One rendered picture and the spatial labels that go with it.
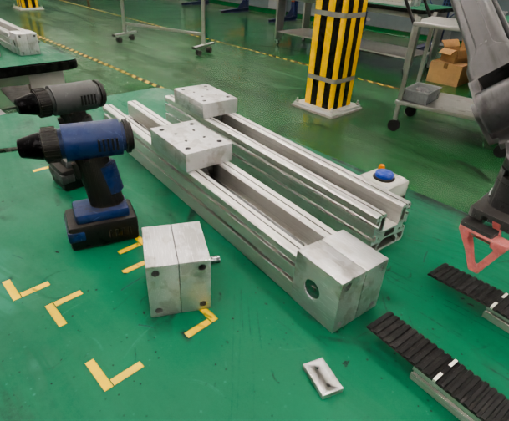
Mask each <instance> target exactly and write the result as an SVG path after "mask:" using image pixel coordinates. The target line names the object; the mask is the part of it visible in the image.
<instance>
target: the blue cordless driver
mask: <svg viewBox="0 0 509 421"><path fill-rule="evenodd" d="M59 127H60V129H56V128H54V126H48V127H40V130H39V132H37V133H34V134H30V135H27V136H25V137H22V138H20V139H17V140H16V142H17V147H11V148H3V149H0V153H7V152H13V151H18V153H19V156H20V157H21V158H26V159H36V160H46V162H48V164H51V163H57V162H62V159H67V162H70V161H74V162H72V163H71V165H72V168H73V170H74V173H75V176H76V178H77V179H78V180H79V179H81V180H82V182H83V184H84V188H85V191H86V194H87V196H88V199H84V200H76V201H73V203H72V207H73V209H67V210H66V211H65V213H64V221H65V226H66V231H67V236H68V239H69V243H70V244H71V247H72V249H73V250H74V251H79V250H83V249H87V248H91V247H96V246H102V245H107V244H110V243H115V242H118V241H126V240H129V239H134V238H137V237H138V236H139V227H138V219H137V216H136V214H135V211H134V208H133V206H132V205H131V202H130V200H129V199H125V196H124V195H123V194H122V191H121V190H122V189H123V188H124V186H123V183H122V180H121V178H120V173H119V171H118V168H117V165H116V163H115V159H112V158H110V157H109V156H113V155H123V154H124V150H126V152H127V153H131V152H132V150H133V149H134V148H135V140H134V135H133V130H132V127H131V124H130V122H129V121H127V120H126V119H121V122H119V121H118V120H117V119H103V120H95V121H87V122H78V123H70V124H60V125H59Z"/></svg>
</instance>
